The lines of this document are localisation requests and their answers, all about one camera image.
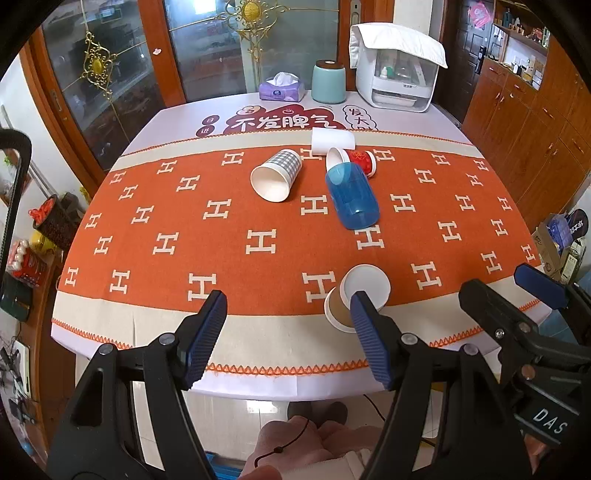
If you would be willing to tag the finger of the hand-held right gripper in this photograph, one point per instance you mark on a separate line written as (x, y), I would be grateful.
(540, 284)
(498, 318)

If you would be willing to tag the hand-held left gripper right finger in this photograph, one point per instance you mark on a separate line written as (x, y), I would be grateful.
(369, 339)

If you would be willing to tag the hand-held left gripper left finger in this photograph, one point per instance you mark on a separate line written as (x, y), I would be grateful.
(205, 339)

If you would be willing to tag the brown paper cup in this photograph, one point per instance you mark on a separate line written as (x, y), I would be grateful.
(339, 316)

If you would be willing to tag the plain white paper cup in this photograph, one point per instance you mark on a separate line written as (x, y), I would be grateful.
(364, 281)

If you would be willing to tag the blue plastic cup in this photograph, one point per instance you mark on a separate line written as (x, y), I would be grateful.
(353, 196)

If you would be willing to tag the red patterned paper cup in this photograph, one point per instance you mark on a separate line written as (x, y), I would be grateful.
(362, 161)

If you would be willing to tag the grey checkered paper cup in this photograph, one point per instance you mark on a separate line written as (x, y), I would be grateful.
(277, 173)

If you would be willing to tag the white cylindrical cup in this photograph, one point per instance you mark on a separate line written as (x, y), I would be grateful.
(332, 141)

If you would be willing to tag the cardboard box with packets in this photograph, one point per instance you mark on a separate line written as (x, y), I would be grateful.
(561, 244)

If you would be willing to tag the grey slippers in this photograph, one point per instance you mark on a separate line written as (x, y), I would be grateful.
(318, 410)

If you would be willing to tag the orange patterned blanket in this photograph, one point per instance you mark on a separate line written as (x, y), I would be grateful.
(207, 230)

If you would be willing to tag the person's pink pants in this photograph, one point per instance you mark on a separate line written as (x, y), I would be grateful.
(304, 447)

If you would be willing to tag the wooden cabinet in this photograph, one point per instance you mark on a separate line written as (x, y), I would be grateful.
(521, 134)

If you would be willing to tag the brown basket with red bow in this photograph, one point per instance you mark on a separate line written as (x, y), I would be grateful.
(55, 224)

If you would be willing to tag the red snack packet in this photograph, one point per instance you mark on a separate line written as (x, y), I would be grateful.
(27, 263)

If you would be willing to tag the dark green bag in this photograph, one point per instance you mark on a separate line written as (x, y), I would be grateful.
(14, 297)

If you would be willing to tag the orange patterned tablecloth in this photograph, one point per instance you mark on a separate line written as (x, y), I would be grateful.
(194, 117)

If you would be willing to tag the dark wooden entry door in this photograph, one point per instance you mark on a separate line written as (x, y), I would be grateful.
(471, 69)

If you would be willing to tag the white countertop appliance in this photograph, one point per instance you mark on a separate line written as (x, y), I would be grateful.
(397, 87)

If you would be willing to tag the shelf with small bottles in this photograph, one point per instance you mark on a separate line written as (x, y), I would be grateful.
(521, 41)

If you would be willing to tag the teal canister with brown lid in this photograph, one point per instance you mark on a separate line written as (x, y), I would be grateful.
(328, 83)

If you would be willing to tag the purple tissue box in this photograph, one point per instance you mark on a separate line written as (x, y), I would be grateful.
(281, 90)

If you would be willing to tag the wooden glass door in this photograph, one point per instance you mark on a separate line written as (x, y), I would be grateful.
(138, 83)

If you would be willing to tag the white folded towel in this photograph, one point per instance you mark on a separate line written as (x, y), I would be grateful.
(397, 41)

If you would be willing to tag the gold door ornament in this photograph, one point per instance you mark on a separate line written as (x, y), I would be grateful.
(251, 14)
(98, 64)

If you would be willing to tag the pink wall decoration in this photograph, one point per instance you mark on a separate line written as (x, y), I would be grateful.
(480, 14)

